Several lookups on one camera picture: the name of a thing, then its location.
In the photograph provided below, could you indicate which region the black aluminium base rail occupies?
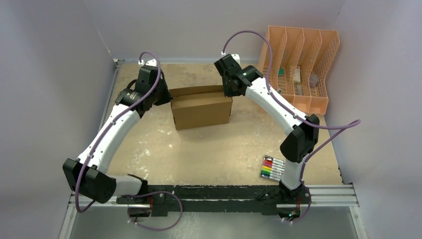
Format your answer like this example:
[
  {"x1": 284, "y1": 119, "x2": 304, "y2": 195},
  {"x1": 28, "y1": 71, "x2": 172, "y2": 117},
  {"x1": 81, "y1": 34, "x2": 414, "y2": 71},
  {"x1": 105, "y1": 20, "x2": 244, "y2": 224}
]
[{"x1": 67, "y1": 184, "x2": 359, "y2": 219}]

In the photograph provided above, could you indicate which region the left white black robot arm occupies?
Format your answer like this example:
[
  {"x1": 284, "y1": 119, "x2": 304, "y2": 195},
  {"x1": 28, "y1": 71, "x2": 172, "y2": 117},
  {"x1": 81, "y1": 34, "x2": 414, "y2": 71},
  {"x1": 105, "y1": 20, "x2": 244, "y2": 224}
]
[{"x1": 63, "y1": 65, "x2": 172, "y2": 204}]

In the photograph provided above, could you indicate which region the pack of coloured markers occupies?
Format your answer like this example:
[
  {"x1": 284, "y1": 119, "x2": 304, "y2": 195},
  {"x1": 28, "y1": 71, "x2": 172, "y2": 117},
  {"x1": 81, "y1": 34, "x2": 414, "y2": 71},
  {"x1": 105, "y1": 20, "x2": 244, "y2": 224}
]
[{"x1": 260, "y1": 155, "x2": 286, "y2": 181}]

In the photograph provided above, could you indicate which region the clear plastic cup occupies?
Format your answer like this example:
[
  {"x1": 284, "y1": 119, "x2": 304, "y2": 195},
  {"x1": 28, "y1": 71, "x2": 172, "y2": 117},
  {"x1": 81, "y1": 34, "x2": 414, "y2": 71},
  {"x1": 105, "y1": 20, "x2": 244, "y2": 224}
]
[{"x1": 309, "y1": 73, "x2": 320, "y2": 88}]

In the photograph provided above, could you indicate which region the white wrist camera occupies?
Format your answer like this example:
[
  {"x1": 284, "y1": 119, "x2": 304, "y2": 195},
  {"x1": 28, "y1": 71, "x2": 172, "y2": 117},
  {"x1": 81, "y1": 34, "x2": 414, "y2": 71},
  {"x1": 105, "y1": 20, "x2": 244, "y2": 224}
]
[
  {"x1": 231, "y1": 54, "x2": 240, "y2": 64},
  {"x1": 138, "y1": 59, "x2": 157, "y2": 67}
]

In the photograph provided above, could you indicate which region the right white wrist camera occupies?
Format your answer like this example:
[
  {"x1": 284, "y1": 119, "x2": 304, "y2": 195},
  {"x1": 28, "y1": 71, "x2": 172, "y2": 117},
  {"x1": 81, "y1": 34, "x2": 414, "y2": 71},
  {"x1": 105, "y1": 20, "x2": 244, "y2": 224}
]
[{"x1": 231, "y1": 54, "x2": 240, "y2": 64}]

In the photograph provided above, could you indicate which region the brown cardboard box sheet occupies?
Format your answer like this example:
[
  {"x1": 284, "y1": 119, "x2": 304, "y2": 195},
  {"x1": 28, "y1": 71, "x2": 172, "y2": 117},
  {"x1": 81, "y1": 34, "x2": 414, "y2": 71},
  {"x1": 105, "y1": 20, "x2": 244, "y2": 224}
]
[{"x1": 170, "y1": 85, "x2": 233, "y2": 130}]

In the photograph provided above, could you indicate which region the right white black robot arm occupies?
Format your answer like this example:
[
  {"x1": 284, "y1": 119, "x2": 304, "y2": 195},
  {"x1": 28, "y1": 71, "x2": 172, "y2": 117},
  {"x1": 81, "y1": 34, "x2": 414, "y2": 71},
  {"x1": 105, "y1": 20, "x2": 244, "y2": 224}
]
[{"x1": 214, "y1": 53, "x2": 319, "y2": 203}]

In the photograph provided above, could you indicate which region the white paper box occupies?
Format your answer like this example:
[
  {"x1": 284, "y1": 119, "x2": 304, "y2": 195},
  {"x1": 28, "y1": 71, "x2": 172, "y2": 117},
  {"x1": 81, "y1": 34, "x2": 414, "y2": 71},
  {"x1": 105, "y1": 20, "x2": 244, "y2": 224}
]
[{"x1": 293, "y1": 66, "x2": 301, "y2": 84}]

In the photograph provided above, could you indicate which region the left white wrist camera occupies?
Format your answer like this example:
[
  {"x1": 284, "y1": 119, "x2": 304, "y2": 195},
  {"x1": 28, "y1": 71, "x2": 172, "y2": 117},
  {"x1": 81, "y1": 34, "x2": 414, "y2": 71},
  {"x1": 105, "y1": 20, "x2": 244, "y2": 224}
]
[{"x1": 138, "y1": 59, "x2": 157, "y2": 67}]

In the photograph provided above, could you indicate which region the orange plastic file organizer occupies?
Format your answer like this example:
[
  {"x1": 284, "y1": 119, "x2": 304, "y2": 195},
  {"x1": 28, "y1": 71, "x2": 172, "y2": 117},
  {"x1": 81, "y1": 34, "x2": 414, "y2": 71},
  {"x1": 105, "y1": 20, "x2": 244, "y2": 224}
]
[{"x1": 257, "y1": 26, "x2": 340, "y2": 115}]

